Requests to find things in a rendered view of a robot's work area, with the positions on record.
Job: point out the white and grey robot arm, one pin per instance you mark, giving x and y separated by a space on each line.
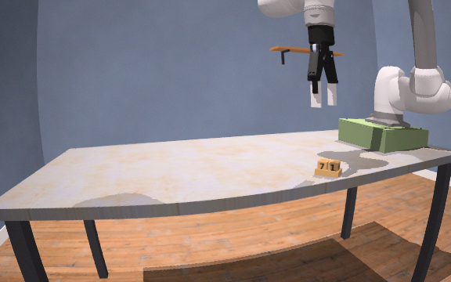
425 92

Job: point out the tan wooden cube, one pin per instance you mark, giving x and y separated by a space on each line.
323 164
334 165

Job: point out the orange rectangular tray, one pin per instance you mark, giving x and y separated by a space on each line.
328 173

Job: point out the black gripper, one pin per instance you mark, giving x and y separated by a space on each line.
320 37

